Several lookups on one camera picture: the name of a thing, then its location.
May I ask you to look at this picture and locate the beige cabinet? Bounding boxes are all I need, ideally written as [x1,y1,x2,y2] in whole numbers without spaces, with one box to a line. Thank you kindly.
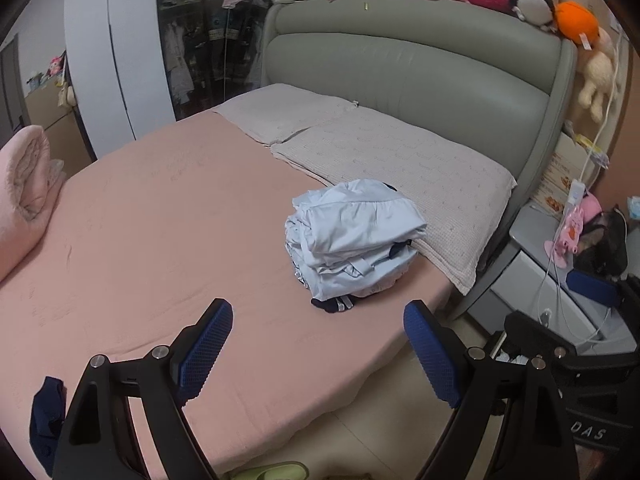
[25,77,96,176]

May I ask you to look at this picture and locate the glass-door wardrobe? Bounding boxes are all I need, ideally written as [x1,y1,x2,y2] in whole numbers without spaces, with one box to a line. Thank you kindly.
[156,0,281,122]

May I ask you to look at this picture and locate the navy skirt with silver stripes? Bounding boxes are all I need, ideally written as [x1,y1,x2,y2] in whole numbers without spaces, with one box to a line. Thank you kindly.
[295,267,359,316]

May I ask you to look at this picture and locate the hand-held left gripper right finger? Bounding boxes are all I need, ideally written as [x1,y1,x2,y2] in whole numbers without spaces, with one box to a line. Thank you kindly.
[403,300,581,480]

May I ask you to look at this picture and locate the grey door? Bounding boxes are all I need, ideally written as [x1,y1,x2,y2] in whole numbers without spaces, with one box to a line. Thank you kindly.
[0,35,26,134]

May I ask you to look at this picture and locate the pale white crumpled garment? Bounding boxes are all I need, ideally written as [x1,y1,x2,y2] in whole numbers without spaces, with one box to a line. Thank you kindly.
[294,242,419,301]

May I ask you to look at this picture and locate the black mesh bag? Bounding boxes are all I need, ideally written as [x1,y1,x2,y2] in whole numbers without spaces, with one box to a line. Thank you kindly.
[572,207,629,279]

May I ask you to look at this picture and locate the round orange plush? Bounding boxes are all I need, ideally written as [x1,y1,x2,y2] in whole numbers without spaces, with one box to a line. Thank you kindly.
[555,1,600,49]

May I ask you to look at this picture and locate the grey nightstand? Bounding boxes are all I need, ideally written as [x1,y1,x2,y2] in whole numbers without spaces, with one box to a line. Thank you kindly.
[467,200,638,357]

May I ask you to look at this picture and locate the rolled pink quilt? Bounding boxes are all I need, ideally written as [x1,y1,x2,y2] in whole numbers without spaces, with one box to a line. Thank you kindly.
[0,125,67,286]

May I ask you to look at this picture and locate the black-haired doll plush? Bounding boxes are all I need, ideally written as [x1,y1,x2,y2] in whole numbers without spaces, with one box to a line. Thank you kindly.
[510,0,557,31]

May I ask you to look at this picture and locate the cream bunny plush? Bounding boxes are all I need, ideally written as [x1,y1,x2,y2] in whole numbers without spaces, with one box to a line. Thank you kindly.
[577,27,619,124]

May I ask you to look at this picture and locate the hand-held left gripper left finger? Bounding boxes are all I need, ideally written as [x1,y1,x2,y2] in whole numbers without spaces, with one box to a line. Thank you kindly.
[50,297,235,480]

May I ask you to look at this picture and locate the white shirt with navy trim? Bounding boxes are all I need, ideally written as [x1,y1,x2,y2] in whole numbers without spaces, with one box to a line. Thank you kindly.
[285,179,429,268]

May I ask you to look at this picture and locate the grey-green padded headboard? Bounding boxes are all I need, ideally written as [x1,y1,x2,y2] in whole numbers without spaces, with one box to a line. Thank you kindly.
[261,0,579,322]

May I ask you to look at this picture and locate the white charging cable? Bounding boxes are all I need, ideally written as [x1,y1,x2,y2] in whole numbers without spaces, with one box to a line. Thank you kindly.
[537,176,587,323]

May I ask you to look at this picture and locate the navy blue scarf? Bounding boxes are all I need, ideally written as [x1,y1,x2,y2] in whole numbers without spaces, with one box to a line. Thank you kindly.
[29,376,69,476]

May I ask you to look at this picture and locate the white wardrobe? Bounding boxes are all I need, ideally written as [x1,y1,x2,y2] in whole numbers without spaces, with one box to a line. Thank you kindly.
[63,0,176,161]

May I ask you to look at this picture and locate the small pink plush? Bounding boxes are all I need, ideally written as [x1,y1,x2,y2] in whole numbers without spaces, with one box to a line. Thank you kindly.
[545,192,601,264]

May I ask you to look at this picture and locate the printed cardboard box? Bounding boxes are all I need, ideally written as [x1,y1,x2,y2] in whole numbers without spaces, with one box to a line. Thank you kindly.
[530,132,589,219]

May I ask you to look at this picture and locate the beige knitted pillow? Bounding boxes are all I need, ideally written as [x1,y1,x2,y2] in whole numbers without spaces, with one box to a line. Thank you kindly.
[270,107,518,296]
[214,84,360,146]

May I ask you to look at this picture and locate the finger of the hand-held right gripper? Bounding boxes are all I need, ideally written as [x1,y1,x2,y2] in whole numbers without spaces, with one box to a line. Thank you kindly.
[502,310,580,362]
[566,270,640,311]

